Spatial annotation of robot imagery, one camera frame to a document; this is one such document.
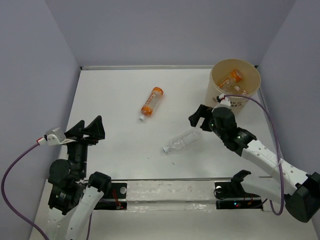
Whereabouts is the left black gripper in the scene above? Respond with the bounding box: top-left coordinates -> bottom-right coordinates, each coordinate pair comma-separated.
62,113 -> 106,177

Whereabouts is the clear crushed plastic bottle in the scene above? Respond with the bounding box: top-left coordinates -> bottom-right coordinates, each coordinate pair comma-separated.
162,129 -> 202,154

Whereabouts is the white cap bottle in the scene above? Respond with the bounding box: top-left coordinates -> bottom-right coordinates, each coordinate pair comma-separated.
231,85 -> 248,95

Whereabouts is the orange label bottle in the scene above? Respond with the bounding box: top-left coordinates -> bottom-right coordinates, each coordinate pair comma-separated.
217,69 -> 244,91
138,87 -> 164,122

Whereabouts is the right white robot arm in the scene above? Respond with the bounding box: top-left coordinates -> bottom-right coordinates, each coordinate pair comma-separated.
188,104 -> 320,223

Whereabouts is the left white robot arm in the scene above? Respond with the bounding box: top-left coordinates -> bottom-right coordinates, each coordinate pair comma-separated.
45,115 -> 112,240

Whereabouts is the beige capybara paper bin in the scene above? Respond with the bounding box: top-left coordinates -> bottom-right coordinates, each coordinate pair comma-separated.
204,59 -> 261,114

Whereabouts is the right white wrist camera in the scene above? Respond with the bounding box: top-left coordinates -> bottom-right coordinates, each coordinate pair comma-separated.
215,94 -> 231,109

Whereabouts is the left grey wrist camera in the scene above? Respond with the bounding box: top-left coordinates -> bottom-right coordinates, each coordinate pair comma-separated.
36,127 -> 75,146

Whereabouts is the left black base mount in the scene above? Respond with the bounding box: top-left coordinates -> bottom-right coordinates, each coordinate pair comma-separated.
94,181 -> 128,211

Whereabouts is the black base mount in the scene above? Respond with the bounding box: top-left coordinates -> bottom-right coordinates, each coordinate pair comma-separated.
94,181 -> 128,211
213,181 -> 263,210

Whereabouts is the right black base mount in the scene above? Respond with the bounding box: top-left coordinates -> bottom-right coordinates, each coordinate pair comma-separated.
213,181 -> 263,210

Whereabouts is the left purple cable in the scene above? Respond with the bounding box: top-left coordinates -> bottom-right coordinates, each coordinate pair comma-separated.
1,142 -> 50,240

